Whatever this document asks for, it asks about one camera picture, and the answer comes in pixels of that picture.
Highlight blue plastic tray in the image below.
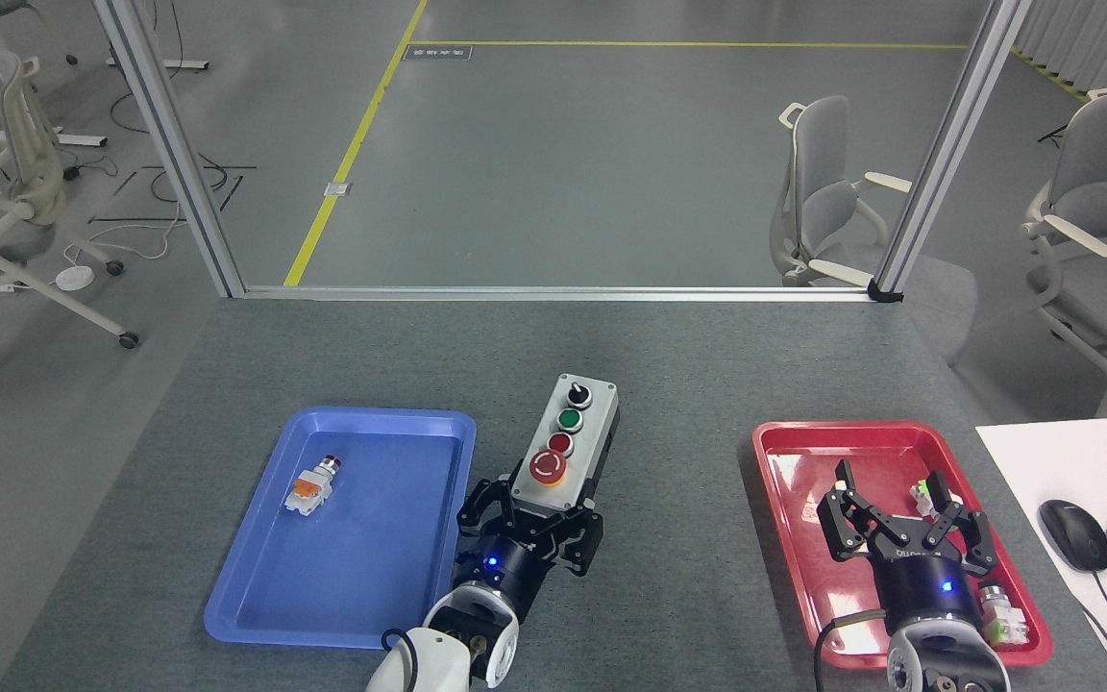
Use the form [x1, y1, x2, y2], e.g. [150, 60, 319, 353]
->
[204, 408, 478, 652]

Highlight red push button orange block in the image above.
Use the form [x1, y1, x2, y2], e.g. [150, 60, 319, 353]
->
[284, 456, 343, 517]

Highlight grey control box with buttons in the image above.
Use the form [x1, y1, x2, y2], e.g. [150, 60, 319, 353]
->
[510, 373, 621, 513]

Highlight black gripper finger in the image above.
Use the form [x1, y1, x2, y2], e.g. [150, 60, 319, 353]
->
[919, 469, 1001, 578]
[529, 500, 606, 578]
[816, 459, 908, 563]
[457, 476, 522, 558]

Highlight silver push button green block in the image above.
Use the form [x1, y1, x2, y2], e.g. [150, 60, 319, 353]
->
[979, 584, 1032, 647]

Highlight silver aluminium post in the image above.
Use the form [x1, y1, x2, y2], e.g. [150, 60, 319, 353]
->
[867, 0, 1035, 305]
[92, 0, 247, 299]

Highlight red plastic tray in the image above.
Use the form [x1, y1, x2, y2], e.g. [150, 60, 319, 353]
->
[751, 420, 1054, 670]

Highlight white side desk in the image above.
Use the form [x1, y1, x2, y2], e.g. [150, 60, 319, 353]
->
[974, 415, 1107, 692]

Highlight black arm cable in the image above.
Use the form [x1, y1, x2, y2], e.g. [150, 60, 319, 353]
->
[380, 629, 421, 692]
[812, 607, 891, 692]

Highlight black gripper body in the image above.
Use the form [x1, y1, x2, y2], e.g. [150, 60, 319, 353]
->
[453, 532, 556, 622]
[876, 544, 985, 636]

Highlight silver aluminium rail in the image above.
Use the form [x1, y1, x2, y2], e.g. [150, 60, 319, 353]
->
[232, 285, 876, 305]

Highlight black computer mouse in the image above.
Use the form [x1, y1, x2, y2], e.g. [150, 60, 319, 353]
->
[1039, 500, 1107, 574]

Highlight grey office chair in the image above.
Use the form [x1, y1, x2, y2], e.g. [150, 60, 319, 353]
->
[1020, 88, 1107, 419]
[770, 95, 915, 289]
[0, 53, 141, 400]

